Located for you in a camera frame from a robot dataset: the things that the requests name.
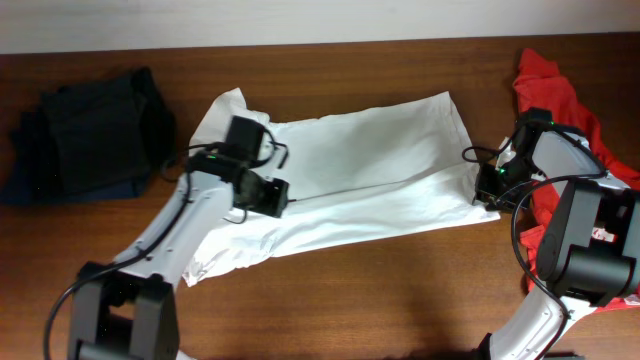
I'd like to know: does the folded navy garment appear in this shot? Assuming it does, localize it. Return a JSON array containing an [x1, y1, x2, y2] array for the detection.
[[1, 109, 151, 206]]

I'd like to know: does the red t-shirt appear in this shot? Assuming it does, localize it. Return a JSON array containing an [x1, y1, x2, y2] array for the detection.
[[512, 47, 640, 314]]

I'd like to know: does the folded black garment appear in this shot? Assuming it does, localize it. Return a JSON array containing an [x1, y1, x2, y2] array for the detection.
[[22, 67, 175, 202]]

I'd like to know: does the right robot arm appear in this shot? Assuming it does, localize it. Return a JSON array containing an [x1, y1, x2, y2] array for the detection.
[[474, 108, 639, 360]]

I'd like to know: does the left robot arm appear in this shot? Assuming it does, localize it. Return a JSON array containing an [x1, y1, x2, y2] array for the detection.
[[67, 116, 289, 360]]

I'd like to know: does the white printed t-shirt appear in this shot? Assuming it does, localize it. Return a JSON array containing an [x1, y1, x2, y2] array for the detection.
[[183, 89, 498, 286]]

